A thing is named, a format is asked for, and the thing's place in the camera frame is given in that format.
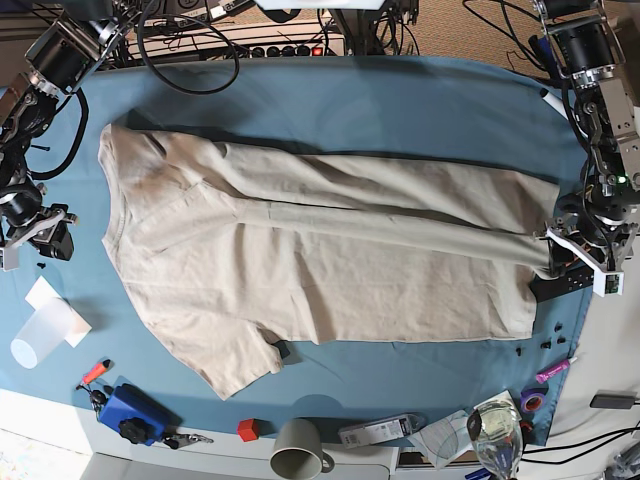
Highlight white power strip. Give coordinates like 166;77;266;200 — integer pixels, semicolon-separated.
143;20;346;64

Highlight blue box with black knob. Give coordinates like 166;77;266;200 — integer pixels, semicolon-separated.
98;383;180;446

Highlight keys with carabiner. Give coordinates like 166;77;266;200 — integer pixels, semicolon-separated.
162;432;214;450

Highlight wine glass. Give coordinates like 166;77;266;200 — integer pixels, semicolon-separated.
467;400;524;480

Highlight black remote control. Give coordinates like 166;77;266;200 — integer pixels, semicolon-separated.
530;266;594;303

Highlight packaged item with barcode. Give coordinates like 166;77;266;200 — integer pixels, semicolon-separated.
338;413;427;449

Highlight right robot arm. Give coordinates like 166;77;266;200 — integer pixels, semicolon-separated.
1;5;130;271

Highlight folded paper map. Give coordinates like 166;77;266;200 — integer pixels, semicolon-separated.
408;391;521;470

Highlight orange marker pen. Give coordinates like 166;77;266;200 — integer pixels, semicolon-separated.
76;359;112;390

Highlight purple glue tube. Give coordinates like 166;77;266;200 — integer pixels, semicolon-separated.
535;356;577;384

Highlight red cube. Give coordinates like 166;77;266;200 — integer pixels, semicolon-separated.
236;418;260;442

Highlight white paper sheet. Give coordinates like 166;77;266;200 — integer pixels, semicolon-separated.
25;276;92;348

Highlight grey ceramic mug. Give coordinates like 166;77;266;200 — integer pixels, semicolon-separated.
269;418;335;480

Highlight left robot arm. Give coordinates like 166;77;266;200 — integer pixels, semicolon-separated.
534;1;639;297

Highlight purple tape roll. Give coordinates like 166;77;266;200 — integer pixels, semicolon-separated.
520;388;546;413

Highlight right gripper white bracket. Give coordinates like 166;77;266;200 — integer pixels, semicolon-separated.
1;184;77;271

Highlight white cylindrical tube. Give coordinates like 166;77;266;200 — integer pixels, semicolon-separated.
539;88;568;120

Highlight beige T-shirt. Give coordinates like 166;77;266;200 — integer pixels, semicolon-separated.
98;124;559;399

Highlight translucent plastic cup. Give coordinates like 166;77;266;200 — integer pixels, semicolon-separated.
10;311;65;369

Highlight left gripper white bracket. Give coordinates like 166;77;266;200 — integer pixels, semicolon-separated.
544;193;638;296

